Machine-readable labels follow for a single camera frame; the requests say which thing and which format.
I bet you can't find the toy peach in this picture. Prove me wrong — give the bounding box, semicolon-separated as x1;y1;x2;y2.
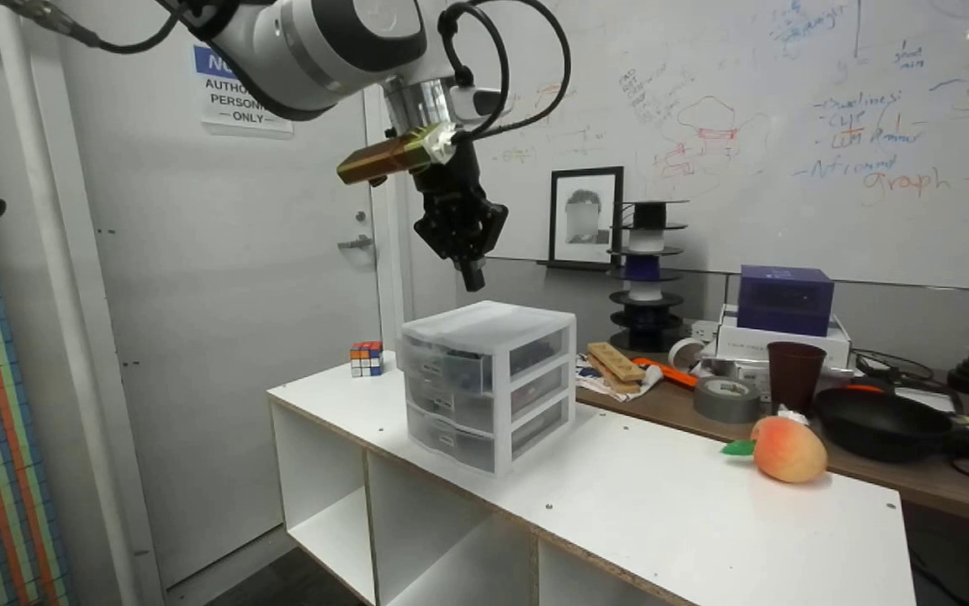
723;416;829;486

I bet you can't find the door handle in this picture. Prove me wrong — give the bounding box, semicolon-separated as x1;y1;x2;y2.
338;212;378;263

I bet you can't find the dark red cup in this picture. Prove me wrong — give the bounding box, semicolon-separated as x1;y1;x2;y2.
766;340;824;412

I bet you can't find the white plastic drawer unit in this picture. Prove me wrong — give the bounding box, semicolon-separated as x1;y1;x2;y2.
400;301;574;470

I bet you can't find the wooden brush block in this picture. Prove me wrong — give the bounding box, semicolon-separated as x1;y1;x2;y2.
589;340;645;385

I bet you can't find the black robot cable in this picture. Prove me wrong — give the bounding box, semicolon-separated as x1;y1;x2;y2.
0;0;574;145

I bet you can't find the white box under purple box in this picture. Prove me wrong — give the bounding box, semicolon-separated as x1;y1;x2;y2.
714;306;851;372

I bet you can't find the black frying pan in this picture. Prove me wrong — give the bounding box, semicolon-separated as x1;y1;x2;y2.
813;388;953;461

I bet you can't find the black filament spool stack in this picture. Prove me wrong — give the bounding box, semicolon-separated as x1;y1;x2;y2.
611;200;683;354

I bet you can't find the clear top drawer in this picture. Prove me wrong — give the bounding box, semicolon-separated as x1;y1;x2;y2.
403;340;492;391

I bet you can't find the blue notice sign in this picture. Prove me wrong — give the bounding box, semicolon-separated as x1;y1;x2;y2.
193;45;292;139

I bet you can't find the gold wrist camera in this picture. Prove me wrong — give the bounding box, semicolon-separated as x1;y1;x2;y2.
338;123;457;184

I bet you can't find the orange handled tool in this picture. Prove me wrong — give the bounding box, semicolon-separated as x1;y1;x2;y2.
633;357;697;391

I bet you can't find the small red blue object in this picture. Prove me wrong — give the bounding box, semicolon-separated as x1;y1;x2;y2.
349;340;388;376

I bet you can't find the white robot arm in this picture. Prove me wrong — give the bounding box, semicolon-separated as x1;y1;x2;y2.
0;0;507;288

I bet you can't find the framed portrait photo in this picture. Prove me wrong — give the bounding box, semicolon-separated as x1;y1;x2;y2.
547;166;621;266

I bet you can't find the grey tape roll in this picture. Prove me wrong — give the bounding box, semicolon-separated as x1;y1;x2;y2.
694;376;760;425

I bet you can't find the whiteboard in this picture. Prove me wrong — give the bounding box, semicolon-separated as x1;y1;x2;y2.
457;0;969;287

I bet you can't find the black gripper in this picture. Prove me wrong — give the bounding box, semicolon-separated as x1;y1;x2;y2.
414;134;507;294

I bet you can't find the white shelf cabinet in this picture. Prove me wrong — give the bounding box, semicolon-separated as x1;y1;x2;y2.
270;367;914;606

